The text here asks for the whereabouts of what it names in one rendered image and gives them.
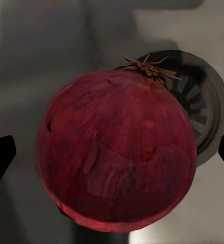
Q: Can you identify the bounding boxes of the vidalia onion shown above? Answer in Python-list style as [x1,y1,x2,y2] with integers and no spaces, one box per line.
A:
[36,54,197,233]

